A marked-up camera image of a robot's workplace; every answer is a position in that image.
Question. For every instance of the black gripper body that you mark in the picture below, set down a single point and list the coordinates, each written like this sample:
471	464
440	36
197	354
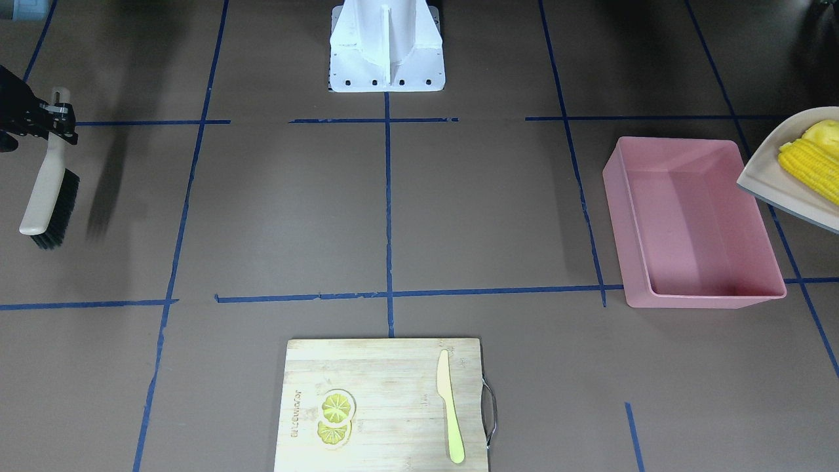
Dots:
19	105

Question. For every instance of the beige plastic dustpan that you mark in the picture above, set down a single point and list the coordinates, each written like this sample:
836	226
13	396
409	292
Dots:
764	179

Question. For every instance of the yellow toy corn cob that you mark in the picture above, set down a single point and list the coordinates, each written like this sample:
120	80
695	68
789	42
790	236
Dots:
811	166

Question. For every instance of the yellow toy bell pepper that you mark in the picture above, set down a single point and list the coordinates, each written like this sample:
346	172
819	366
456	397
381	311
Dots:
824	135

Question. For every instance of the pink plastic bin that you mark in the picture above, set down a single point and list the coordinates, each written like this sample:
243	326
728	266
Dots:
686	236

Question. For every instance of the upper toy lemon slice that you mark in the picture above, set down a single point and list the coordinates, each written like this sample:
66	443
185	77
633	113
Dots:
338	407

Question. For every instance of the toy lemon slice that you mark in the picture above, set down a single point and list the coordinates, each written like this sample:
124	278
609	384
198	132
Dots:
334	436
338	407

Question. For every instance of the lower toy lemon slice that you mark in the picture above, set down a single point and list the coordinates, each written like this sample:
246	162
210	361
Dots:
334	436

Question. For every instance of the bamboo cutting board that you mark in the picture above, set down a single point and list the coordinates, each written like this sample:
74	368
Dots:
399	422

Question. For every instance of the yellow plastic toy knife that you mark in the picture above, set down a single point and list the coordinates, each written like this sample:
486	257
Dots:
454	441

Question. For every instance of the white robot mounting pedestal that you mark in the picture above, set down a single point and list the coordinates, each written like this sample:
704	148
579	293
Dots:
386	46

